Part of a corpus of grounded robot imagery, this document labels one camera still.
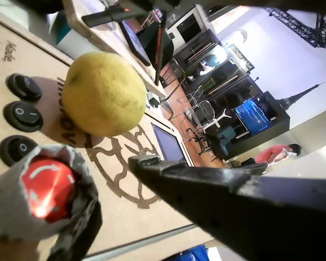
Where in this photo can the black folded laptop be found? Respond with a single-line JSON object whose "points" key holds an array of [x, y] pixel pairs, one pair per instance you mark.
{"points": [[163, 46]]}

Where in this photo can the teal armchair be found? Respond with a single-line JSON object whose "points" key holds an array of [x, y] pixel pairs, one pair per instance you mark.
{"points": [[222, 136]]}

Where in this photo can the black tablet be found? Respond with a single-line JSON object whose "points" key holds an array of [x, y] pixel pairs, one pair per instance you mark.
{"points": [[135, 40]]}

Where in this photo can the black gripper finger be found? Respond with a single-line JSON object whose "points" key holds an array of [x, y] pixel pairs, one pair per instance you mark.
{"points": [[233, 212], [288, 2]]}

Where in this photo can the red emergency stop button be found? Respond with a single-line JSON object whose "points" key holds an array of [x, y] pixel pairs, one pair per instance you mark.
{"points": [[47, 187]]}

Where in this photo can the white swivel chair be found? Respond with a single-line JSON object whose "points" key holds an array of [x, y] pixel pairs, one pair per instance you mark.
{"points": [[220, 117]]}

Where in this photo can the wooden top rover body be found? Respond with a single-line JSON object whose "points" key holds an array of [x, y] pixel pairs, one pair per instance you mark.
{"points": [[116, 217]]}

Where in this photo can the black television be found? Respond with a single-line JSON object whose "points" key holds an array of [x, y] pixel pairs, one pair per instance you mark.
{"points": [[188, 28]]}

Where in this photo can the person in red shirt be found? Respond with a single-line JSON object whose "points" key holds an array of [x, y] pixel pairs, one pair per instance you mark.
{"points": [[271, 155]]}

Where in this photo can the black truss wall decal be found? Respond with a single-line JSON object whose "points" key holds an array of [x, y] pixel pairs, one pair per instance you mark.
{"points": [[320, 32]]}

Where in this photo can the Eiffel tower wall decal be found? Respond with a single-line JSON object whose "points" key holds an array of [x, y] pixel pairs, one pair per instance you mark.
{"points": [[290, 100]]}

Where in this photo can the blue rover wheel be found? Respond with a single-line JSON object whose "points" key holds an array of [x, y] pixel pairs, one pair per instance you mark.
{"points": [[190, 254]]}

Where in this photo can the black rocker switch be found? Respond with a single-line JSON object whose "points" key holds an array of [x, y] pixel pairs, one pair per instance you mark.
{"points": [[24, 87], [16, 149], [23, 117]]}

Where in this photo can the monitor with blue code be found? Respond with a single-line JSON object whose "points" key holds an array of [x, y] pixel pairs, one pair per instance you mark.
{"points": [[252, 115]]}

